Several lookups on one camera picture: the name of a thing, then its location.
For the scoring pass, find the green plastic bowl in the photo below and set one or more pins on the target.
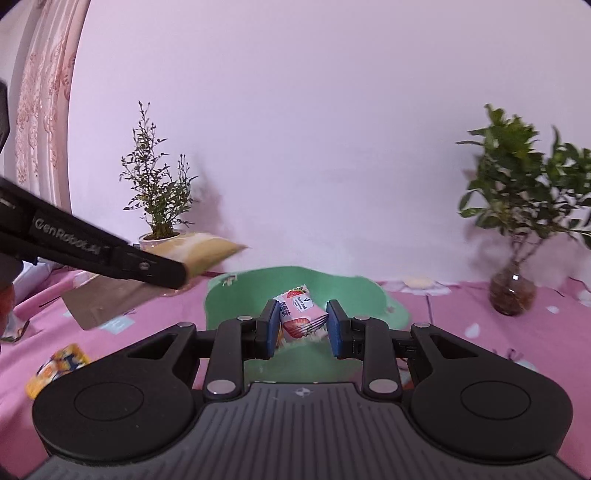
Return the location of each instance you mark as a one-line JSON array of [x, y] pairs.
[[303, 353]]

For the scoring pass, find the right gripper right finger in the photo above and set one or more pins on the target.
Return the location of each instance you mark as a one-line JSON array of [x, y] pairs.
[[368, 340]]

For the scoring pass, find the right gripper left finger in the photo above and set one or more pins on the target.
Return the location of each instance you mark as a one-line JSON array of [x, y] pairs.
[[237, 340]]

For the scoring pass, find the pink printed tablecloth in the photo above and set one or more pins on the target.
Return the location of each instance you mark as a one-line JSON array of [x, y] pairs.
[[553, 338]]

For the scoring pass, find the thin plant in white pot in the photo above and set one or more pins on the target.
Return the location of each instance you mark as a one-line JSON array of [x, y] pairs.
[[161, 190]]

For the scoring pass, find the pink patterned curtain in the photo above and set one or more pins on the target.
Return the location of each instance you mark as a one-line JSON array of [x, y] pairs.
[[39, 43]]

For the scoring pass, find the beige snack pouch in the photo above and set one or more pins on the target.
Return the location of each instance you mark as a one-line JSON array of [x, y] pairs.
[[101, 299]]

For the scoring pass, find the yellow blue chips bag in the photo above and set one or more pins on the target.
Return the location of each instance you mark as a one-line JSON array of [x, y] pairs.
[[62, 362]]

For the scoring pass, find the pink strawberry snack packet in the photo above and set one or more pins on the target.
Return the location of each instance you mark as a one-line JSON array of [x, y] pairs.
[[299, 315]]

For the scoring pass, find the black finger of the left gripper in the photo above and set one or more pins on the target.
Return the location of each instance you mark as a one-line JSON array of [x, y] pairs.
[[32, 229]]

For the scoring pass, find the leafy plant in glass vase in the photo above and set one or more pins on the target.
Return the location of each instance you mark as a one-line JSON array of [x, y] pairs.
[[527, 196]]

